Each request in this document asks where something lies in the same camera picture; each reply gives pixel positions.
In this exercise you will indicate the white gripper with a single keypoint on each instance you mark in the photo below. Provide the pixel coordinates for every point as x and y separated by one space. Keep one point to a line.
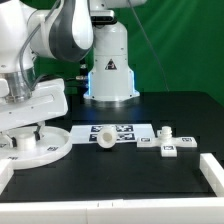
48 101

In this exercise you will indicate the white round table top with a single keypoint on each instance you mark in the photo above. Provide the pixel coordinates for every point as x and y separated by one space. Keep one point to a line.
30 153

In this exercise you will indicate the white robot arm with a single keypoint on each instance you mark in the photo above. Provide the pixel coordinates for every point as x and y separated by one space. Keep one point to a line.
66 32

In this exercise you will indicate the white marker sheet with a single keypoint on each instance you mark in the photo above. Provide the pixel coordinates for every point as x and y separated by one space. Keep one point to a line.
85 134

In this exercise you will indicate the white cross-shaped table base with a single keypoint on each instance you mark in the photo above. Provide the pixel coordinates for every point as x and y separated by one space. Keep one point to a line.
166 142

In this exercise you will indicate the white U-shaped obstacle fence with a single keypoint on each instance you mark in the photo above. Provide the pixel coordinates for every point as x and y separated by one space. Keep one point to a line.
205 210

